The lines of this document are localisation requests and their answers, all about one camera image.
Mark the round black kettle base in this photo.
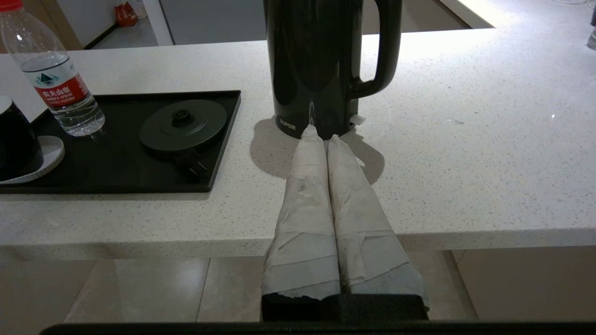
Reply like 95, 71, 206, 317
139, 99, 229, 176

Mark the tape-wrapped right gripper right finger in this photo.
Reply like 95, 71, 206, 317
327, 135, 429, 322

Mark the red plastic bag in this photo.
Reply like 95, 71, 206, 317
115, 2, 139, 27

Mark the red-capped bottle, low water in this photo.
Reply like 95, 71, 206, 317
0, 0, 106, 137

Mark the black cup white inside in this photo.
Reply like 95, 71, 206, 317
0, 95, 44, 182

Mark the black rectangular tray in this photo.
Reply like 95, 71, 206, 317
0, 90, 242, 194

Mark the black electric kettle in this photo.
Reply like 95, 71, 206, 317
263, 0, 404, 140

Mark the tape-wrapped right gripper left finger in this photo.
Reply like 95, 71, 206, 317
261, 125, 343, 322

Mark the white saucer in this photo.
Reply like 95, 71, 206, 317
0, 136, 65, 185

